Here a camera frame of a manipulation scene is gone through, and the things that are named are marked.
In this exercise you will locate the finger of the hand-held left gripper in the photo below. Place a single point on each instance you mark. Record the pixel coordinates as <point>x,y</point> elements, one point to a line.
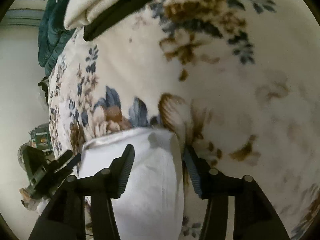
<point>63,156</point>
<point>73,162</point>

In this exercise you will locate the folded white cloth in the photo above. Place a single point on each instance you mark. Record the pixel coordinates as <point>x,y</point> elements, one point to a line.
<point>95,5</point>

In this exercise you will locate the dark hanging clothes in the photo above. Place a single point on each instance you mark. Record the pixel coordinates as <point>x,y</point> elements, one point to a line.
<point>43,83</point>

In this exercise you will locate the white t-shirt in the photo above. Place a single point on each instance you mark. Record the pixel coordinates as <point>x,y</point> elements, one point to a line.
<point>150,192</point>

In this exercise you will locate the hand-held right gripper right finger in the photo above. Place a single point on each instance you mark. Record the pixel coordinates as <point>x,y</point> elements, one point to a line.
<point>193,172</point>

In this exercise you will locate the folded black cloth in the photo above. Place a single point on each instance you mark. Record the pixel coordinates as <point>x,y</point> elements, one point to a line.
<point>112,22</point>

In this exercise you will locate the green printed box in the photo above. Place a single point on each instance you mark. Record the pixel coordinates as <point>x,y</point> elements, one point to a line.
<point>40,137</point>

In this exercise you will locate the dark green quilt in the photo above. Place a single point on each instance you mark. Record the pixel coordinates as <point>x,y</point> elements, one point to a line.
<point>52,30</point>

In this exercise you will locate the floral blanket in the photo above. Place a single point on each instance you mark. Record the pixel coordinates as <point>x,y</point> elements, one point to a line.
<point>237,80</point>

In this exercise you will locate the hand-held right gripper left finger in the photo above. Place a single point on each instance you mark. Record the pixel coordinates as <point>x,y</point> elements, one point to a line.
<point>125,175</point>

